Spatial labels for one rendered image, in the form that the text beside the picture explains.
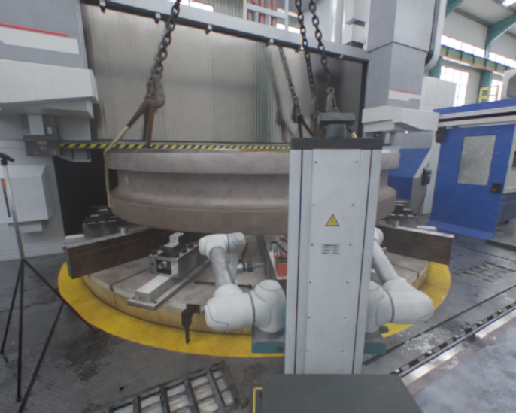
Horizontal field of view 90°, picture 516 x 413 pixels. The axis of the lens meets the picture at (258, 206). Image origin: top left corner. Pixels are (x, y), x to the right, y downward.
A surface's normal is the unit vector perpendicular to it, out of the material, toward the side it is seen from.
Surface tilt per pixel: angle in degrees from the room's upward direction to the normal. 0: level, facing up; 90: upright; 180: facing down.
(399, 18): 90
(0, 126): 90
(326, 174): 90
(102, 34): 90
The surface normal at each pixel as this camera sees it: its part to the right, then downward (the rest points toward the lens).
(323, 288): 0.00, 0.20
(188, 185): -0.29, 0.19
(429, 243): -0.65, 0.15
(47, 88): 0.46, 0.18
